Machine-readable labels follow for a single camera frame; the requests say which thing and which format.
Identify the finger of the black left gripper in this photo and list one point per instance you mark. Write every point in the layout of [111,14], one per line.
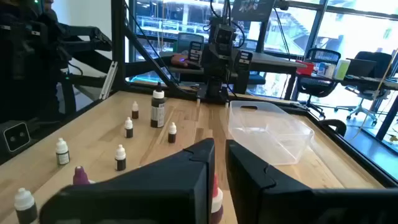
[196,52]
[245,61]

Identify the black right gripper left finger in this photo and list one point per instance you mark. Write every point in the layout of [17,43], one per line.
[140,193]

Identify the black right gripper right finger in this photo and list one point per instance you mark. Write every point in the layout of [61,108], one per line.
[280,202]

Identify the small purple bottle white cap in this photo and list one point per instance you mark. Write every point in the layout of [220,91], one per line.
[120,160]

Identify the tall bottle magenta tip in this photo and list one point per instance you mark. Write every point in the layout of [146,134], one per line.
[80,177]

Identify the tall bottle red tip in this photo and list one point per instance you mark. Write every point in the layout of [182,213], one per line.
[217,202]

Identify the small red bottle white cap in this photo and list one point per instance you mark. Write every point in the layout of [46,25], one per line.
[128,130]

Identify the small dark bottle white cap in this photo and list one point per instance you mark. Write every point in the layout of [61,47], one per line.
[135,113]
[26,211]
[172,135]

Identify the small bottle green label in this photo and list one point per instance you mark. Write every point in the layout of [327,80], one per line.
[62,155]

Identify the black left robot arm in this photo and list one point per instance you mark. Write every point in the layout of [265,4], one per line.
[214,90]

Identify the person's hand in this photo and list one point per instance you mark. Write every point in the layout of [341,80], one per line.
[178,59]

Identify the dark grey desk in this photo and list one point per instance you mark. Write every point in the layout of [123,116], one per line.
[270,63]

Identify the dark hanging screen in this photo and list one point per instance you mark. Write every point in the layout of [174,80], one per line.
[252,9]

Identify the red box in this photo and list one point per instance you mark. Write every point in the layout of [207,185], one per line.
[306,68]

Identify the clear plastic bin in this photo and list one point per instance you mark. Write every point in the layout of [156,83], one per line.
[267,133]

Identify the black mesh office chair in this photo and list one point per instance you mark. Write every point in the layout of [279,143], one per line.
[317,84]

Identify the white canister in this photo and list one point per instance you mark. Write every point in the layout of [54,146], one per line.
[329,71]

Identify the white aluminium bar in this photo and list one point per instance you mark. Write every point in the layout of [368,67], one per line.
[109,80]

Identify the pale green container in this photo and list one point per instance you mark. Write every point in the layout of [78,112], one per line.
[342,70]

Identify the dark laptop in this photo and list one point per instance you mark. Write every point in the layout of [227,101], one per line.
[360,67]

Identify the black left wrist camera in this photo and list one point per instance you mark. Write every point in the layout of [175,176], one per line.
[224,35]

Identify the black diagonal frame brace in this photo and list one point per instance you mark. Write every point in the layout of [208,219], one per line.
[136,42]

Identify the black frame post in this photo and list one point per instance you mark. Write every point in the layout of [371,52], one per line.
[118,46]

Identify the black curved bracket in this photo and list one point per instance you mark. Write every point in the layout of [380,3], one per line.
[340,124]

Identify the large glass window wall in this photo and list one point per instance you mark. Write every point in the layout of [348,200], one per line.
[351,34]

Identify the black table-level camera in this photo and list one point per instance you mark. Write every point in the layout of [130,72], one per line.
[16,137]

